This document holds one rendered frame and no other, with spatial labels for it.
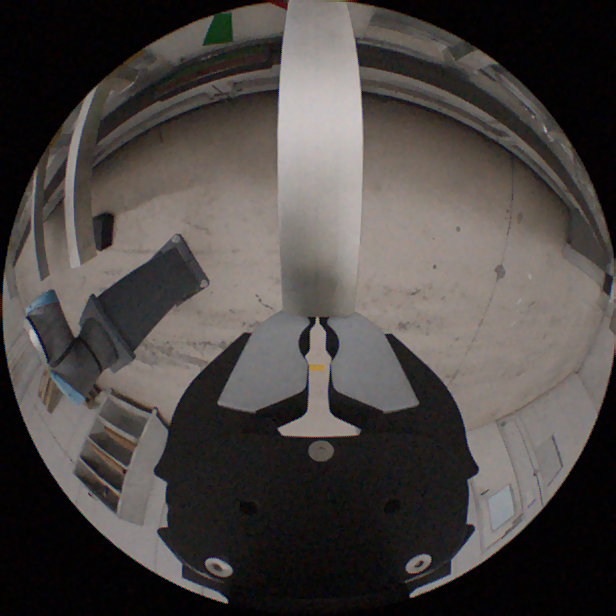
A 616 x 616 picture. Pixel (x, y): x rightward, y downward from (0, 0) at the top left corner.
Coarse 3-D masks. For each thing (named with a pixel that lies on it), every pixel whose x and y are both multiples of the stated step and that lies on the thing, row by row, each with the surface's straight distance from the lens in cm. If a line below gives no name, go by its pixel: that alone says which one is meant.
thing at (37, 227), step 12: (48, 156) 55; (36, 168) 55; (36, 180) 53; (36, 192) 52; (36, 204) 52; (36, 216) 51; (36, 228) 51; (36, 240) 50; (36, 252) 50; (36, 264) 51
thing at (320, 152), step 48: (336, 0) 16; (288, 48) 11; (336, 48) 11; (288, 96) 9; (336, 96) 9; (288, 144) 8; (336, 144) 8; (288, 192) 8; (336, 192) 8; (288, 240) 8; (336, 240) 8; (288, 288) 9; (336, 288) 9
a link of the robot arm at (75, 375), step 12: (72, 348) 73; (84, 348) 76; (60, 360) 72; (72, 360) 72; (84, 360) 75; (60, 372) 73; (72, 372) 73; (84, 372) 74; (96, 372) 78; (60, 384) 73; (72, 384) 73; (84, 384) 75; (72, 396) 73; (84, 396) 77
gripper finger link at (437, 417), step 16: (400, 352) 9; (416, 368) 8; (416, 384) 8; (432, 384) 8; (432, 400) 8; (448, 400) 8; (384, 416) 7; (400, 416) 7; (416, 416) 7; (432, 416) 7; (448, 416) 7; (416, 432) 7; (432, 432) 7; (448, 432) 7; (464, 432) 7; (448, 448) 7; (464, 448) 7; (464, 464) 7
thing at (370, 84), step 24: (408, 24) 61; (432, 24) 60; (504, 72) 73; (192, 96) 104; (408, 96) 99; (432, 96) 101; (528, 96) 82; (72, 120) 93; (144, 120) 120; (168, 120) 124; (456, 120) 123; (480, 120) 119; (120, 144) 137; (48, 216) 284
